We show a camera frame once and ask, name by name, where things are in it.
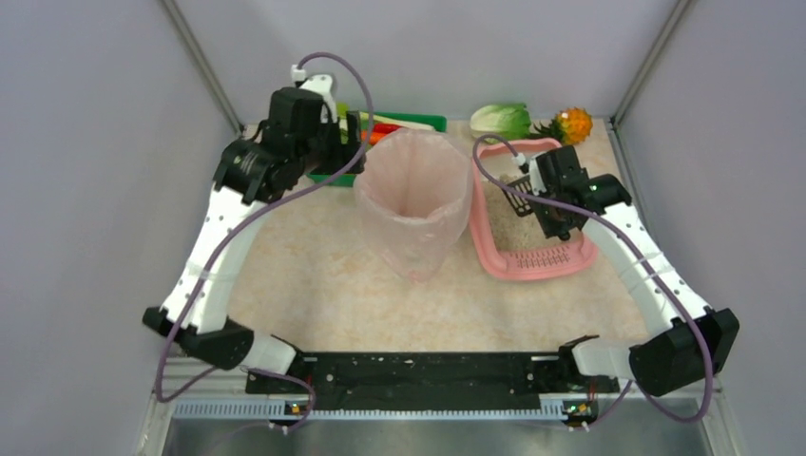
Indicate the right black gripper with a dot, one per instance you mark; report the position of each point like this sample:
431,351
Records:
528,191

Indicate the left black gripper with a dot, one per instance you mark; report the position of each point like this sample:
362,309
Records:
352,132

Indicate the black slotted litter scoop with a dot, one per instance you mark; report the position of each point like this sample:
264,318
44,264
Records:
521,207

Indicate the pink plastic trash bag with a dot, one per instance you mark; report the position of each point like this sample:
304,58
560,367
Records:
413,200

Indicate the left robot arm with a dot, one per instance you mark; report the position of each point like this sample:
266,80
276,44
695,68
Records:
247,183

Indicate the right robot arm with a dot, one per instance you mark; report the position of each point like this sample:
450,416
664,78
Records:
685,333

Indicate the pink litter box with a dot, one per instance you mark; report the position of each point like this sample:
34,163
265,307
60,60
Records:
565,259

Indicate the cat litter sand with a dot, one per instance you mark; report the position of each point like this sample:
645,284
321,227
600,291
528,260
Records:
510,232

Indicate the orange toy carrot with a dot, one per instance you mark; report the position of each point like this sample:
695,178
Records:
373,137

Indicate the white toy leek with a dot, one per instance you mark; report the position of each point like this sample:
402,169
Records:
342,108

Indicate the red toy chili pepper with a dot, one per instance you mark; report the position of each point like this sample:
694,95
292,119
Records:
386,128

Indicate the toy pineapple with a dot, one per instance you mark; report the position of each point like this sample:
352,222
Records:
570,126

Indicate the toy cabbage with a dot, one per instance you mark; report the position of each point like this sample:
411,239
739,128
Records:
510,121

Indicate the green plastic tray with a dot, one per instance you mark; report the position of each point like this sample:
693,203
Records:
346,180

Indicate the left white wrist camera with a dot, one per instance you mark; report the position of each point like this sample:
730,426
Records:
322,84

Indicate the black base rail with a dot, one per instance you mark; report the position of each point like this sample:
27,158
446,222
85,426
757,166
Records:
430,381

